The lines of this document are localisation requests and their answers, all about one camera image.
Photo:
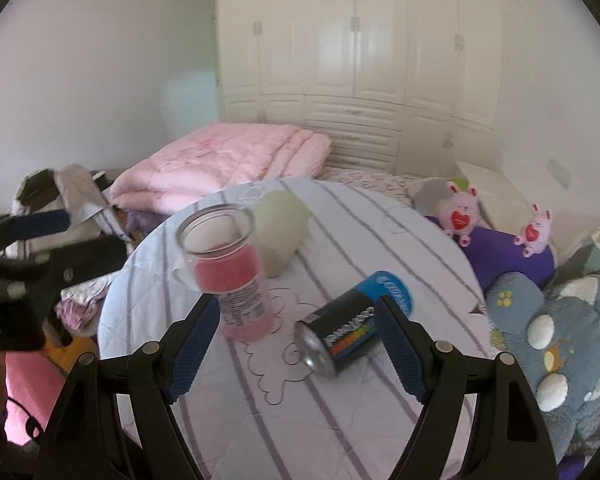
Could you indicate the geometric patterned cushion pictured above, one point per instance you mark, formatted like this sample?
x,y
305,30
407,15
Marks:
x,y
597,252

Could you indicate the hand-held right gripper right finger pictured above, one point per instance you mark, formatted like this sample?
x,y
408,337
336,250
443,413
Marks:
x,y
400,352

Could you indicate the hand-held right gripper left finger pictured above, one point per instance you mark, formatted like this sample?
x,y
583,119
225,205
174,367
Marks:
x,y
195,352

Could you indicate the white nightstand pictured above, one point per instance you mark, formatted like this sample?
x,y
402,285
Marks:
x,y
505,200

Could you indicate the pink and white clothes pile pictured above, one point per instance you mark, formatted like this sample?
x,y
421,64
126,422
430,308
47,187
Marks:
x,y
82,305

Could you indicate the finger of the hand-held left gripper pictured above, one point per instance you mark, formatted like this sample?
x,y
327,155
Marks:
x,y
37,224
87,256

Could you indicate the grey pillow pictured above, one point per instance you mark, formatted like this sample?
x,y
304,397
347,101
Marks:
x,y
430,195

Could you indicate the pink quilt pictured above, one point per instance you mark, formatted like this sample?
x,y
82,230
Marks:
x,y
220,162

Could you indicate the white wardrobe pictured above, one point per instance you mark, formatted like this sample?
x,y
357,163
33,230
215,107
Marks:
x,y
360,60

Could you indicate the grey and white bag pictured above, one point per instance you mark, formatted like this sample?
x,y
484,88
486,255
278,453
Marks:
x,y
75,195

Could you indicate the grey-blue plush toy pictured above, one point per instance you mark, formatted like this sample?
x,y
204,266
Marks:
x,y
565,355

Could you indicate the blue and black can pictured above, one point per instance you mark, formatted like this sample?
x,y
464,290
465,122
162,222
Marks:
x,y
352,327

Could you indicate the clear cup with pink label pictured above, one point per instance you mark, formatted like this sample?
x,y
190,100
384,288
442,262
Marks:
x,y
235,285

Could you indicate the small pink bunny plush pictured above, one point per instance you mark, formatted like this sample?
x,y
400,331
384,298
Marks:
x,y
534,232

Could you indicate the pale green cup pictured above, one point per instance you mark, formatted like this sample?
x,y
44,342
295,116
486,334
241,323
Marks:
x,y
282,232

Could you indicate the purple cushion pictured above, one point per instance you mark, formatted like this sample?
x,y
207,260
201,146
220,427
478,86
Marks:
x,y
500,260

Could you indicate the large pink bunny plush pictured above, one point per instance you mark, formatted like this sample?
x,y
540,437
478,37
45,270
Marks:
x,y
461,215

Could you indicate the patterned bed sheet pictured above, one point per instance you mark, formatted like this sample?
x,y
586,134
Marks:
x,y
370,180

